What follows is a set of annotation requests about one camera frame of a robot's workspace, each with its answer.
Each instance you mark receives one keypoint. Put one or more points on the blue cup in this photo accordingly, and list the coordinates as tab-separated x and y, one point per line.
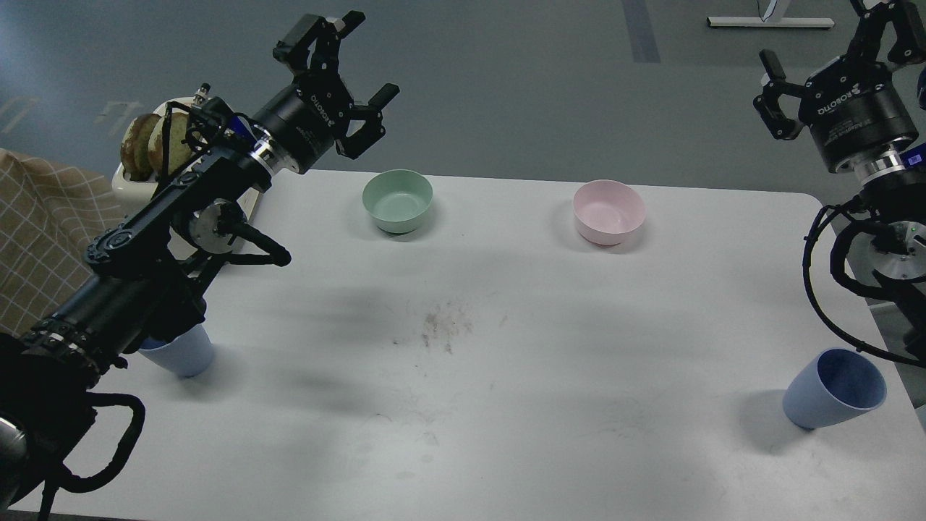
836	386
188	355

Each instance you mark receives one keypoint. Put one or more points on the toast slice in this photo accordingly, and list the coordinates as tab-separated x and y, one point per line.
134	148
167	147

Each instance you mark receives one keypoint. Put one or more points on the toast slice right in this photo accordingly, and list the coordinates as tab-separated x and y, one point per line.
167	147

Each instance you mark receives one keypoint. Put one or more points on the white desk foot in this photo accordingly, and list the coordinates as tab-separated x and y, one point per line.
773	16

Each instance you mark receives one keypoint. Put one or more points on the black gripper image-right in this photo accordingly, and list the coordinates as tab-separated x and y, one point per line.
854	108

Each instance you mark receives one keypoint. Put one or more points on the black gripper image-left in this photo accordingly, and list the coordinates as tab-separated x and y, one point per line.
316	112

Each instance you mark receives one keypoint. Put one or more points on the pink bowl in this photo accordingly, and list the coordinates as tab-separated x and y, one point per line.
607	213

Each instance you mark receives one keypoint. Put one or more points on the toast slice left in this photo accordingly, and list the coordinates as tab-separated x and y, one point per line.
134	148

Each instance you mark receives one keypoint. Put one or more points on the cream toaster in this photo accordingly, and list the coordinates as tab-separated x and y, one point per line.
132	196

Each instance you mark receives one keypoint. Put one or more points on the green bowl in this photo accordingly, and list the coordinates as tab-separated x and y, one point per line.
398	201

